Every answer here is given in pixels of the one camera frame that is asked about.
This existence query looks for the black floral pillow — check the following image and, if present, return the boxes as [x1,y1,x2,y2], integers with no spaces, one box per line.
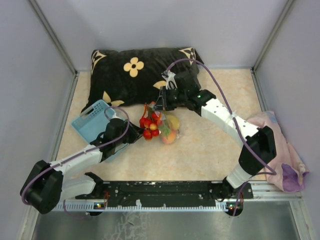
[85,46,203,109]

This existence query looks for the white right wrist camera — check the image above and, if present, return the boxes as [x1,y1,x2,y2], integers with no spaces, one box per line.
[161,70,178,90]

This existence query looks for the orange peach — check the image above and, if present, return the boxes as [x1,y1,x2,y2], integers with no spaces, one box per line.
[161,130,177,144]

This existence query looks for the yellow apple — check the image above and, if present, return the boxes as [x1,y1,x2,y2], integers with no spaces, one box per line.
[166,114,180,131]

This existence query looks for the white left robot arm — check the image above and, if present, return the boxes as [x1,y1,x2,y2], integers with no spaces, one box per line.
[20,117,144,214]

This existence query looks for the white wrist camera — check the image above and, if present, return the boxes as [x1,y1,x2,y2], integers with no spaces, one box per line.
[110,113,122,120]
[161,70,178,90]

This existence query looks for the pink cloth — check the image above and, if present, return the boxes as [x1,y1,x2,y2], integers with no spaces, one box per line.
[248,111,309,193]

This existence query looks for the red strawberry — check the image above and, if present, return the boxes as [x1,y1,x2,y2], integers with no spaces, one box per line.
[143,129,153,141]
[149,123,160,137]
[139,117,154,129]

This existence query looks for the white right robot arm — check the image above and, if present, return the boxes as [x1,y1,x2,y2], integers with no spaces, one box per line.
[153,71,277,198]

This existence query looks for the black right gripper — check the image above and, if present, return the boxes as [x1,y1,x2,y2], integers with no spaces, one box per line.
[152,85,187,112]

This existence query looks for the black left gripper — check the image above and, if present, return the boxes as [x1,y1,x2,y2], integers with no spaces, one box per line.
[114,118,147,147]

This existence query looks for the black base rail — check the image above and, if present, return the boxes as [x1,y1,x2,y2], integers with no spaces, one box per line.
[75,181,240,208]

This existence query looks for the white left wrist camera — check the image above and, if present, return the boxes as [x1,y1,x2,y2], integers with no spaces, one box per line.
[110,113,122,120]

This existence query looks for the light blue plastic basket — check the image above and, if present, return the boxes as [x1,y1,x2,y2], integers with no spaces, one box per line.
[71,99,131,163]

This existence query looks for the clear zip top bag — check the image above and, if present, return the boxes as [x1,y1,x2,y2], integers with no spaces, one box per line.
[140,102,180,142]

